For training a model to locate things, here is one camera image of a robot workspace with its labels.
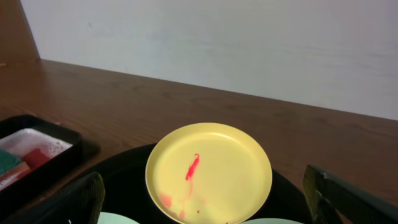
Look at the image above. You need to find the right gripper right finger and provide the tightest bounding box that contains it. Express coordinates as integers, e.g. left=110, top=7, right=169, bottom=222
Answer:
left=303, top=165, right=397, bottom=224

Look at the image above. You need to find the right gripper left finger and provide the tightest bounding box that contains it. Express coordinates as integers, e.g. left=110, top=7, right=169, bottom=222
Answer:
left=2, top=172, right=105, bottom=224

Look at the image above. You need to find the light blue plate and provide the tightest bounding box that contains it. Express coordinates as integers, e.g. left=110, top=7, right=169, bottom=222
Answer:
left=97, top=212, right=139, bottom=224

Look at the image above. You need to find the green yellow sponge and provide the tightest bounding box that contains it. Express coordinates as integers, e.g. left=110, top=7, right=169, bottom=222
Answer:
left=1, top=149, right=31, bottom=188

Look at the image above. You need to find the pale green plate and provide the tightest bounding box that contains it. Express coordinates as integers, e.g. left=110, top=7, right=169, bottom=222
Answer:
left=242, top=218, right=303, bottom=224

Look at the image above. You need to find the yellow plate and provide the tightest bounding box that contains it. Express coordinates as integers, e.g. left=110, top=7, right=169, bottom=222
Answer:
left=145, top=123, right=272, bottom=223

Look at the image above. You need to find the black round tray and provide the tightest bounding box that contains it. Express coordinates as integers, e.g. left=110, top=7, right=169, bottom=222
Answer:
left=79, top=144, right=312, bottom=223

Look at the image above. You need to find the black rectangular soap tray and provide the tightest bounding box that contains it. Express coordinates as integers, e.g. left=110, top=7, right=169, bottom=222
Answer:
left=1, top=114, right=83, bottom=220

